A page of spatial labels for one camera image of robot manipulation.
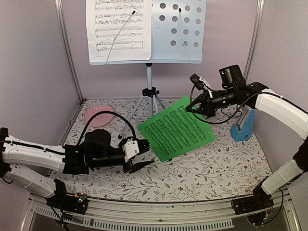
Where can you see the aluminium frame post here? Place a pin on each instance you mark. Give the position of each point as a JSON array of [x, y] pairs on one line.
[[67, 49], [255, 35]]

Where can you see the front aluminium rail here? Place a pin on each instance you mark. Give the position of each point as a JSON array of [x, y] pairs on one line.
[[216, 215]]

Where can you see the blue metronome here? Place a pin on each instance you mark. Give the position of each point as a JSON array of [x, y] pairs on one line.
[[242, 129]]

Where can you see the pink plate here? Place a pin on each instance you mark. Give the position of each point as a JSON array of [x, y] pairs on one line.
[[100, 120]]

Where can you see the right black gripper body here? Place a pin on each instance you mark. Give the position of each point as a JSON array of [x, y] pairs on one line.
[[211, 109]]

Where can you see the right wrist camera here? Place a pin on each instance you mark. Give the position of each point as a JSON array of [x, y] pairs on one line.
[[201, 84]]

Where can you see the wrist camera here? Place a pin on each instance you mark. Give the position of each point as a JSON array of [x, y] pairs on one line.
[[133, 146], [201, 84]]

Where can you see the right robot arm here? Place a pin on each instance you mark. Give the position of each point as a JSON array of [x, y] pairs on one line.
[[256, 96]]

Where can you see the light blue music stand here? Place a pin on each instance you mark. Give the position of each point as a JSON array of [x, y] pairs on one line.
[[177, 38]]

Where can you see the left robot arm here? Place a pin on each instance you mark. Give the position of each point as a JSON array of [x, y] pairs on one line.
[[16, 157]]

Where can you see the white sheet music page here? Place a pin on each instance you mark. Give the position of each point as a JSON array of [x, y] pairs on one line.
[[119, 30]]

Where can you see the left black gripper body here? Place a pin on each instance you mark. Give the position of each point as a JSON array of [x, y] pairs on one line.
[[128, 168]]

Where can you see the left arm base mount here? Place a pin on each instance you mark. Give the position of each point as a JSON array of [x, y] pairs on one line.
[[77, 203]]

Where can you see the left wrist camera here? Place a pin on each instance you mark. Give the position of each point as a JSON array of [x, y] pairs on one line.
[[133, 146]]

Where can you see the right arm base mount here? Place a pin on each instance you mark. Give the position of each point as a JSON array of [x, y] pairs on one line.
[[260, 207]]

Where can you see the right aluminium frame post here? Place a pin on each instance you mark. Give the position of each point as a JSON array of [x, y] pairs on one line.
[[255, 35]]

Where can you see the left aluminium frame post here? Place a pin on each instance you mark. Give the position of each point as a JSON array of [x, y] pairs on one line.
[[67, 49]]

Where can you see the green paper sheet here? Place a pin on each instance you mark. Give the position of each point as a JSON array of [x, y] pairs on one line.
[[174, 131]]

